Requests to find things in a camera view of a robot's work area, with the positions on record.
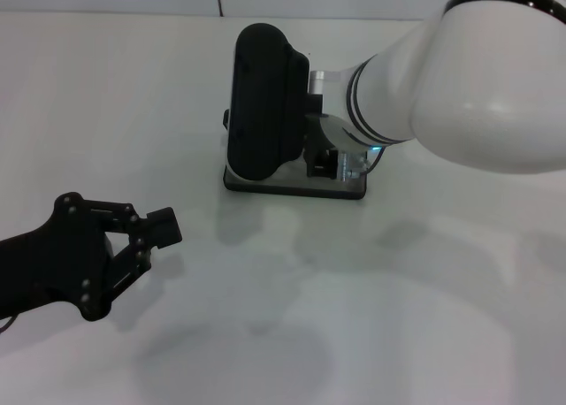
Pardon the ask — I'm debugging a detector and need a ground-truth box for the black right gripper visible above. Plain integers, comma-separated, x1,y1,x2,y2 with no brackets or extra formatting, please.
303,143,340,180

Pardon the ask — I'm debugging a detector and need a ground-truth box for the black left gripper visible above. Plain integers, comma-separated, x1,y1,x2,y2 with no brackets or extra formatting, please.
0,191,185,323

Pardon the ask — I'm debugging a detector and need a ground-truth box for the clear right wrist connector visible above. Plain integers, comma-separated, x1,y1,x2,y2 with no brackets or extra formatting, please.
336,150,371,181

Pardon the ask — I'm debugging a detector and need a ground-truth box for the dark right gripper cable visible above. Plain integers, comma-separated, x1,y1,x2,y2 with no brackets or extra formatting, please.
357,146,386,179

